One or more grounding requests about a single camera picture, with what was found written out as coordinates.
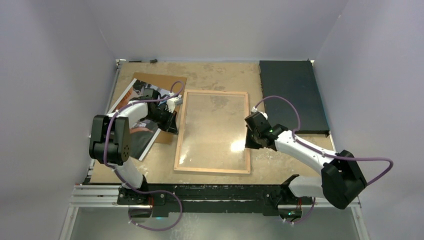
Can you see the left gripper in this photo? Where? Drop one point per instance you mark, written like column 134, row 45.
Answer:
column 170, row 125

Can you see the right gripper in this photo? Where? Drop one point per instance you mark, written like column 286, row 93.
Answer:
column 248, row 144

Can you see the printed photo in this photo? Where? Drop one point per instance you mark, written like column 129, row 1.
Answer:
column 143, row 132

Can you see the picture frame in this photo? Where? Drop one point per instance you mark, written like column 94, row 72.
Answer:
column 212, row 170

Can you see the brown backing board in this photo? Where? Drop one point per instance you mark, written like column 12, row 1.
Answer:
column 164, row 82

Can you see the clear acrylic sheet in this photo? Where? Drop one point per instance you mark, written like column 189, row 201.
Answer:
column 213, row 132

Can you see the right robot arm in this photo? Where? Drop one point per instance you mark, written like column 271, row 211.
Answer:
column 340, row 178

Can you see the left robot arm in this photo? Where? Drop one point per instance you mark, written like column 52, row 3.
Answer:
column 110, row 138

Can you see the black mounting plate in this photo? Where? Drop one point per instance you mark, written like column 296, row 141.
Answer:
column 164, row 198

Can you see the black foam mat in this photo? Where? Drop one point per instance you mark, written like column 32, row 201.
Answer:
column 295, row 81

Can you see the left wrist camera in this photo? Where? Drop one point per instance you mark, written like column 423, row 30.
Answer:
column 173, row 103

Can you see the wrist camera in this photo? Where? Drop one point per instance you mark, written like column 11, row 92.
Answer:
column 173, row 103
column 255, row 110

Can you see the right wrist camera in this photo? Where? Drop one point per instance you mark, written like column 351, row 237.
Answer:
column 255, row 110

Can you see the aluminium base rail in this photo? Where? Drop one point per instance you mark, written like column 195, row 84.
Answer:
column 107, row 196

